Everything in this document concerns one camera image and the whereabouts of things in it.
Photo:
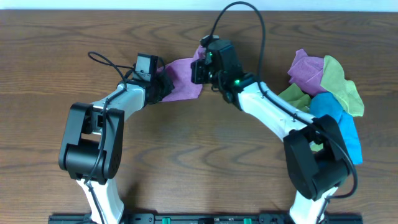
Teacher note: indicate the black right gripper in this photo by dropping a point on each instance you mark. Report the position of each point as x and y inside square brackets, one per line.
[199, 72]

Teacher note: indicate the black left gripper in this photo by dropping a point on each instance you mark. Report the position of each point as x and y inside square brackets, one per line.
[165, 86]

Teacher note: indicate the light purple cloth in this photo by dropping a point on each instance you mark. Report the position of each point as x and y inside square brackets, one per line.
[180, 72]

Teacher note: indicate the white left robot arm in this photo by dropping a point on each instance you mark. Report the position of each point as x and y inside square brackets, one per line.
[92, 143]

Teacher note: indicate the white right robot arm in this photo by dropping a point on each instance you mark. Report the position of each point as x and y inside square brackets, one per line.
[316, 155]

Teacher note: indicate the dark purple cloth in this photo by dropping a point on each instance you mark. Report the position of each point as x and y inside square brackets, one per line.
[307, 72]

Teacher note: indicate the blue cloth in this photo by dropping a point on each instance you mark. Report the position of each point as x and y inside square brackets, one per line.
[326, 104]

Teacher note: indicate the green cloth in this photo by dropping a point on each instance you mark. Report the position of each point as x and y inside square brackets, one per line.
[334, 82]

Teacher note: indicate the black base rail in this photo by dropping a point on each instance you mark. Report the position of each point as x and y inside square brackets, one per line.
[263, 218]

